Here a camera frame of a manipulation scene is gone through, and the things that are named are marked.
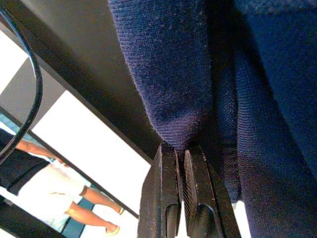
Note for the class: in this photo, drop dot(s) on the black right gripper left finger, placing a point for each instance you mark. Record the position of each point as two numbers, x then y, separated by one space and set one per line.
158 188

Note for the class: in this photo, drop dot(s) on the person in black shirt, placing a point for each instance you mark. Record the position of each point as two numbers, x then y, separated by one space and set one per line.
49 188

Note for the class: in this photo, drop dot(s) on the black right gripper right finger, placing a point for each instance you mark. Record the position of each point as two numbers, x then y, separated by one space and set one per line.
205 193

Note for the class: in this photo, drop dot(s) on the navy blue garment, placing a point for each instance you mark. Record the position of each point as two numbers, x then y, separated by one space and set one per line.
247 99

